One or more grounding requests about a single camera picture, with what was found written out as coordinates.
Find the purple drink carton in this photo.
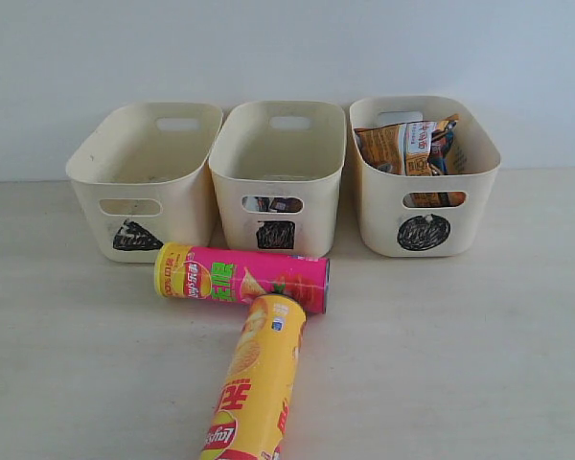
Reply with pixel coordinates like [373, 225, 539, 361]
[268, 196, 303, 214]

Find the blue white milk carton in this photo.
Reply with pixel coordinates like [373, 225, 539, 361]
[242, 195, 270, 213]

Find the orange noodle packet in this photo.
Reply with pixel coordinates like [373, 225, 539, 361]
[353, 112, 469, 210]

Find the yellow Lay's chip can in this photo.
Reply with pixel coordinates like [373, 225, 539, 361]
[199, 294, 306, 459]

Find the cream bin square mark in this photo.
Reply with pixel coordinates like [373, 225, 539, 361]
[209, 101, 347, 257]

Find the pink Lay's chip can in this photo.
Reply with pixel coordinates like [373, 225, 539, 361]
[154, 242, 330, 314]

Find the cream bin circle mark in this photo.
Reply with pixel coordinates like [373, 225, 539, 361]
[349, 96, 501, 257]

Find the cream bin triangle mark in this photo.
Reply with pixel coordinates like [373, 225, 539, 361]
[65, 103, 223, 264]

